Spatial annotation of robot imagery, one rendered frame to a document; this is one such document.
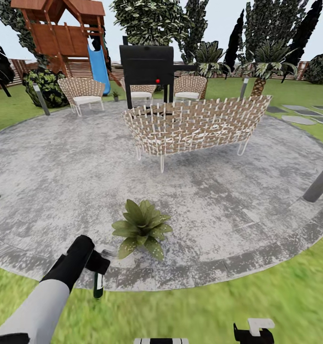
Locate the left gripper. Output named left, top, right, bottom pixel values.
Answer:
left=85, top=253, right=110, bottom=275

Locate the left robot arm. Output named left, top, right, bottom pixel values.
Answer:
left=0, top=236, right=118, bottom=344

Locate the insectifuge atomizer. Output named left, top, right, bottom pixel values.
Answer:
left=93, top=273, right=104, bottom=299

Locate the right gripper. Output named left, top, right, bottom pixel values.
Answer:
left=234, top=328, right=274, bottom=344

